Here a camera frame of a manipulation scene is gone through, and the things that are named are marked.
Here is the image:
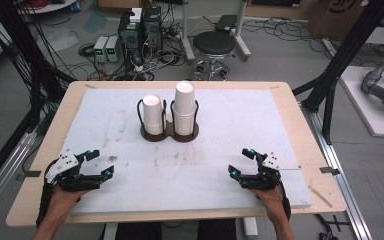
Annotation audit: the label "thin wooden stick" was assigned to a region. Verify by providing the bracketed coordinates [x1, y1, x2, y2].
[307, 185, 334, 209]

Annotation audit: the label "short stack of white cups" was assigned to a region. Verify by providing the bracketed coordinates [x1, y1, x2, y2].
[142, 94, 165, 136]

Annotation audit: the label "black metal frame post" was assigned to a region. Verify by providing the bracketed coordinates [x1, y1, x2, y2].
[292, 0, 384, 145]

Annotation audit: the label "small white box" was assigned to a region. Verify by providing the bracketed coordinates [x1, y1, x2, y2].
[129, 7, 144, 24]

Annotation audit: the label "brown cardboard box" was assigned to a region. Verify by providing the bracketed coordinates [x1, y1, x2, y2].
[307, 0, 384, 42]

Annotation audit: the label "white floor platform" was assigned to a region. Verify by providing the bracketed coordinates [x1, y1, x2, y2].
[339, 65, 384, 139]

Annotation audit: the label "flat black device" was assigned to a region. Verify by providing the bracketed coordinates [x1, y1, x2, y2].
[215, 14, 239, 33]

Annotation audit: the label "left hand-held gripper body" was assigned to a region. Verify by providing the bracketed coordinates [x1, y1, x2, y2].
[44, 150, 102, 193]

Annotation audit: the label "black cable-covered frame post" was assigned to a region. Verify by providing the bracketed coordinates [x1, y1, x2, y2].
[0, 0, 78, 135]

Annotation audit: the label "tangle of floor cables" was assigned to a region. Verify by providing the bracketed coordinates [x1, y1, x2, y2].
[113, 31, 189, 82]

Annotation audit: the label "white foam board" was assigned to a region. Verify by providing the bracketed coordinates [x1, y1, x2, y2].
[59, 88, 313, 215]

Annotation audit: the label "black floor bracket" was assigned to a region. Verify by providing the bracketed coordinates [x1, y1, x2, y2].
[314, 213, 352, 240]

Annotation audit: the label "dark wire cup holder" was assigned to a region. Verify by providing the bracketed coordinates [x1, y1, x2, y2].
[136, 98, 200, 143]

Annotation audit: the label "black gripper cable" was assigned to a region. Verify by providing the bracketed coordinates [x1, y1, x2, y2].
[277, 179, 293, 222]
[35, 159, 59, 228]

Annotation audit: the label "coiled black cable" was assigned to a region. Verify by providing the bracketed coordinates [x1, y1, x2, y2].
[77, 42, 97, 58]

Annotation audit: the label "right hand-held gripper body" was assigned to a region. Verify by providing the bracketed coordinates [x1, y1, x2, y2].
[239, 152, 302, 192]

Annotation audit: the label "person's leg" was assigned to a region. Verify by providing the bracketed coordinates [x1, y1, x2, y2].
[196, 218, 238, 240]
[114, 221, 163, 240]

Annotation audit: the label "white round table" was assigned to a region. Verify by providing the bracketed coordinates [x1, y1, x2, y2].
[15, 0, 78, 15]

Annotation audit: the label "white table leg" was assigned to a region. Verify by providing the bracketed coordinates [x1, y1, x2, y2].
[242, 217, 260, 238]
[102, 222, 119, 240]

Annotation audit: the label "white metal stand leg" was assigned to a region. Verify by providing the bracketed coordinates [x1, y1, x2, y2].
[179, 0, 197, 63]
[234, 0, 252, 62]

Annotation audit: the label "black computer tower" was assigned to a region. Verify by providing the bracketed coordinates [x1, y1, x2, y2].
[142, 5, 164, 52]
[117, 11, 145, 65]

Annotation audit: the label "grey power supply unit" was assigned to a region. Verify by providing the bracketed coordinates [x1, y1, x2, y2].
[105, 35, 121, 64]
[92, 35, 110, 64]

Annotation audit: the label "person's right hand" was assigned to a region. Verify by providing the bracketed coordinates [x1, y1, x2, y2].
[249, 187, 286, 218]

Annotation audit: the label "tall stack of white cups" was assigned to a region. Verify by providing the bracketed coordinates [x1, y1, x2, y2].
[173, 81, 197, 137]

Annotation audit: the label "person's right leg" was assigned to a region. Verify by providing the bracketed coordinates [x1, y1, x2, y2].
[196, 218, 238, 240]

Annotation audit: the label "person's left hand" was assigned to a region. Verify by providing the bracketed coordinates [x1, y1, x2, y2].
[46, 185, 90, 218]

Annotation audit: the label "light wooden table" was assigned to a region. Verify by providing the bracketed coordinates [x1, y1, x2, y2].
[5, 80, 348, 228]

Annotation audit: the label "person's left leg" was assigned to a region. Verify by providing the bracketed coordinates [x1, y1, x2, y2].
[114, 221, 163, 240]

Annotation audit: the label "aluminium rail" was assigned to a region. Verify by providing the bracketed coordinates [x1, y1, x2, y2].
[300, 102, 373, 240]
[0, 131, 38, 223]

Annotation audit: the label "black round stool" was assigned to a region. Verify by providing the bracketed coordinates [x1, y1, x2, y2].
[190, 30, 238, 82]

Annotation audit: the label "loose black floor cables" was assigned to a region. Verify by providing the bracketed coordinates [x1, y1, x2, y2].
[242, 17, 334, 46]

